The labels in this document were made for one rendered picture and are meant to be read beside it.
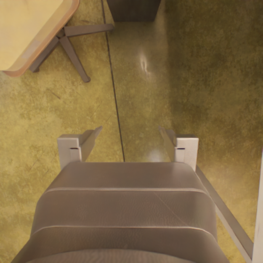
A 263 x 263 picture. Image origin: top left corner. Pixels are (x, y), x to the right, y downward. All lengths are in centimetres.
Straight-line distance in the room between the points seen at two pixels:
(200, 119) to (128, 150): 54
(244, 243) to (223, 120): 82
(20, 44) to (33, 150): 94
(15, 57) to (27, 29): 9
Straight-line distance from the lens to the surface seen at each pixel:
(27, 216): 186
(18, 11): 73
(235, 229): 85
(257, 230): 56
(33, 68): 133
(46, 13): 69
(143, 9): 108
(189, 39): 129
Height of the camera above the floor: 123
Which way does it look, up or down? 74 degrees down
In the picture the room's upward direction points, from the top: 176 degrees counter-clockwise
